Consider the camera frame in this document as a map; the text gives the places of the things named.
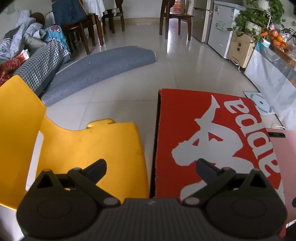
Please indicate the silver refrigerator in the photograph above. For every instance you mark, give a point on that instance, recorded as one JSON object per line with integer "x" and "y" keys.
{"x": 200, "y": 20}

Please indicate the dark wooden chair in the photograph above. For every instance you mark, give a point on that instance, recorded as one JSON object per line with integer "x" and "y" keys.
{"x": 115, "y": 16}
{"x": 78, "y": 32}
{"x": 175, "y": 16}

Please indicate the red patterned cloth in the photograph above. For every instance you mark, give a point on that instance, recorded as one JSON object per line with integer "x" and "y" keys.
{"x": 9, "y": 69}

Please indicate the tan cardboard carton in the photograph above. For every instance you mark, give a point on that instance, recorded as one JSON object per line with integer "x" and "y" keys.
{"x": 239, "y": 49}

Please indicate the yellow plastic chair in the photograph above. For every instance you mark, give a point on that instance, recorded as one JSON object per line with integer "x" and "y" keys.
{"x": 69, "y": 148}

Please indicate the blue cartoon cushion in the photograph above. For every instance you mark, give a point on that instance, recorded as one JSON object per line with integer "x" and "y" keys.
{"x": 55, "y": 34}

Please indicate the white chest freezer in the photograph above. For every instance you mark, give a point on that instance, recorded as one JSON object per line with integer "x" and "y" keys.
{"x": 222, "y": 27}

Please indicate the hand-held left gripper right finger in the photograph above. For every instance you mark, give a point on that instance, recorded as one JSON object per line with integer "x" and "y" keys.
{"x": 204, "y": 168}

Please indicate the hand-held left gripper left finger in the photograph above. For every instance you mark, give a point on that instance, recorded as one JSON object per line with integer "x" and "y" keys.
{"x": 98, "y": 168}

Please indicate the white body scale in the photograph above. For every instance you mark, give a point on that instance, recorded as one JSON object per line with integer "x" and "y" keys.
{"x": 260, "y": 103}

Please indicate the small red white box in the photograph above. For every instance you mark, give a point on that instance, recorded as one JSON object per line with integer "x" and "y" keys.
{"x": 24, "y": 55}

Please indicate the pile of oranges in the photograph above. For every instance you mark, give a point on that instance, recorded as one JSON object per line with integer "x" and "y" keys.
{"x": 276, "y": 38}

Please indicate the red shoe box lid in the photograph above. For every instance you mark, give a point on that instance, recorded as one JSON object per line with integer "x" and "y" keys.
{"x": 180, "y": 115}

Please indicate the blue quilted jacket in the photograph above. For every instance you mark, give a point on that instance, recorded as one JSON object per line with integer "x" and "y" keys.
{"x": 68, "y": 12}

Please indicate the dining table with white cloth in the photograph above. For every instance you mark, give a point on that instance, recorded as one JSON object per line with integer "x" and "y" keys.
{"x": 97, "y": 7}

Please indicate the white cloth covered cabinet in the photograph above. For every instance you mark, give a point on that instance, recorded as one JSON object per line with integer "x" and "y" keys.
{"x": 272, "y": 81}

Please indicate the grey rolled rug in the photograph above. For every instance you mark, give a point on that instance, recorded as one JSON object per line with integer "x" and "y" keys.
{"x": 104, "y": 64}

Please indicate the pile of grey clothes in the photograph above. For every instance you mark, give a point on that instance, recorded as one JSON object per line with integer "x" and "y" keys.
{"x": 20, "y": 34}

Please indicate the trailing green potted plant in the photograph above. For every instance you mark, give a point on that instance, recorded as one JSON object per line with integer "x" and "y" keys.
{"x": 254, "y": 14}

